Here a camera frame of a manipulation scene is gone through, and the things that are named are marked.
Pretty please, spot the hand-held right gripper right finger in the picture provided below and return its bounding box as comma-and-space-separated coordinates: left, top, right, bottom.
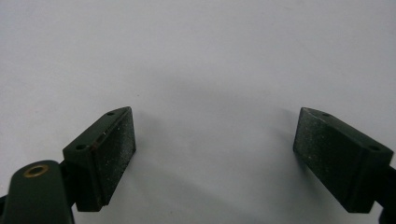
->
292, 106, 394, 214

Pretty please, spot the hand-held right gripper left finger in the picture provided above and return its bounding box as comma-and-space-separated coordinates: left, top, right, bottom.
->
62, 105, 137, 213

